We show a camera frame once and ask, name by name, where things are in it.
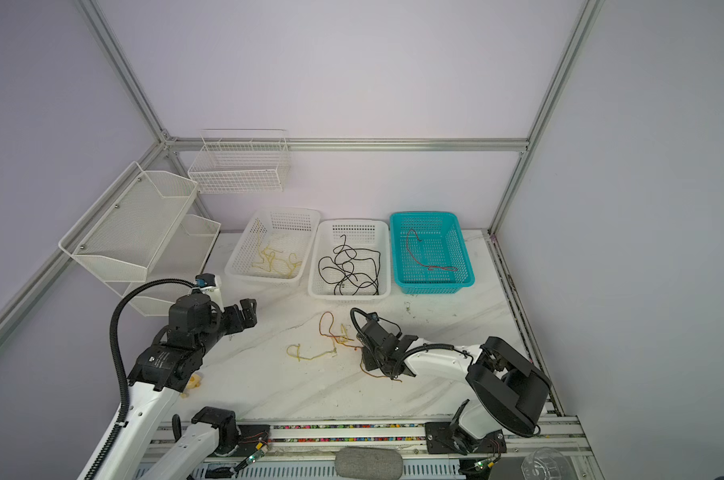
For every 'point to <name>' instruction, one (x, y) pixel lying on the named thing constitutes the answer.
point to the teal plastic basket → (430, 253)
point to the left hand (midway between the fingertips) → (236, 308)
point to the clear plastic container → (546, 463)
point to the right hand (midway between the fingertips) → (367, 353)
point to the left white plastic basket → (271, 245)
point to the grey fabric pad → (369, 463)
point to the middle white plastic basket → (374, 234)
